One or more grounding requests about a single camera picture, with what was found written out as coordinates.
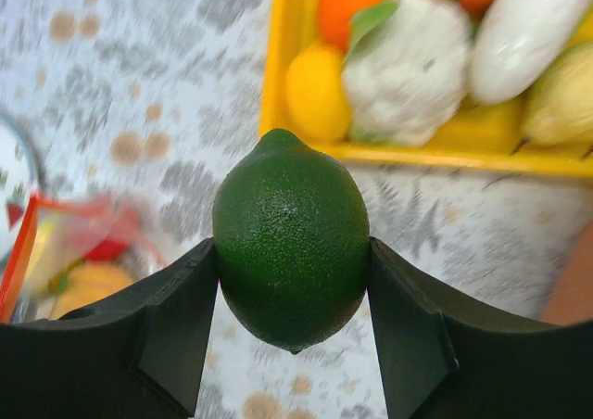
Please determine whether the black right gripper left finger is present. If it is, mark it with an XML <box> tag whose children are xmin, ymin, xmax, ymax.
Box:
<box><xmin>1</xmin><ymin>238</ymin><xmax>217</xmax><ymax>418</ymax></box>

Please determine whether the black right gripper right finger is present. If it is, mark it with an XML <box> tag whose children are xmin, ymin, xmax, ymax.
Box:
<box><xmin>368</xmin><ymin>239</ymin><xmax>592</xmax><ymax>419</ymax></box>

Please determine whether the fake red strawberry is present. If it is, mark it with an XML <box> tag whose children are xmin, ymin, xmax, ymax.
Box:
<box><xmin>84</xmin><ymin>238</ymin><xmax>129</xmax><ymax>261</ymax></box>

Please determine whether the clear zip top bag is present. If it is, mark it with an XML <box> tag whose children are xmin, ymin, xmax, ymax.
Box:
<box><xmin>1</xmin><ymin>193</ymin><xmax>178</xmax><ymax>324</ymax></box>

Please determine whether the fake green lime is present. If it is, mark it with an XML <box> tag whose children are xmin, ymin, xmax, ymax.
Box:
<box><xmin>212</xmin><ymin>129</ymin><xmax>370</xmax><ymax>354</ymax></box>

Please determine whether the fake white radish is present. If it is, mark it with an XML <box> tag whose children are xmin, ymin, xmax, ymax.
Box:
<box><xmin>470</xmin><ymin>0</ymin><xmax>592</xmax><ymax>105</ymax></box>

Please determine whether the fake orange peach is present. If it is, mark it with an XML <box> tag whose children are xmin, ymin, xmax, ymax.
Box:
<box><xmin>49</xmin><ymin>261</ymin><xmax>134</xmax><ymax>320</ymax></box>

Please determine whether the fake bumpy yellow lemon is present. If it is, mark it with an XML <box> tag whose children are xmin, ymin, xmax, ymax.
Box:
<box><xmin>523</xmin><ymin>41</ymin><xmax>592</xmax><ymax>146</ymax></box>

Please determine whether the fake yellow lemon front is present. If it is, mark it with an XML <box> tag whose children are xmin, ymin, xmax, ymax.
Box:
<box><xmin>285</xmin><ymin>43</ymin><xmax>350</xmax><ymax>144</ymax></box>

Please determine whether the fake white cauliflower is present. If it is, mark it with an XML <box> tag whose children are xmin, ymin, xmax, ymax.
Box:
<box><xmin>342</xmin><ymin>0</ymin><xmax>473</xmax><ymax>147</ymax></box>

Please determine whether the orange plastic tub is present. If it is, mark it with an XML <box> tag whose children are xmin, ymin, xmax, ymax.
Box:
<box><xmin>540</xmin><ymin>223</ymin><xmax>593</xmax><ymax>325</ymax></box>

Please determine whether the white fruit pattern plate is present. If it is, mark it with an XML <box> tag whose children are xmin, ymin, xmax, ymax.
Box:
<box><xmin>0</xmin><ymin>112</ymin><xmax>40</xmax><ymax>271</ymax></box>

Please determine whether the yellow plastic tray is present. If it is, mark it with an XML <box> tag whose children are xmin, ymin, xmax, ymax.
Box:
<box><xmin>259</xmin><ymin>0</ymin><xmax>592</xmax><ymax>179</ymax></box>

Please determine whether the floral table cloth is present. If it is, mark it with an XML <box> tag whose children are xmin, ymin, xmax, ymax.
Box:
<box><xmin>1</xmin><ymin>0</ymin><xmax>592</xmax><ymax>418</ymax></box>

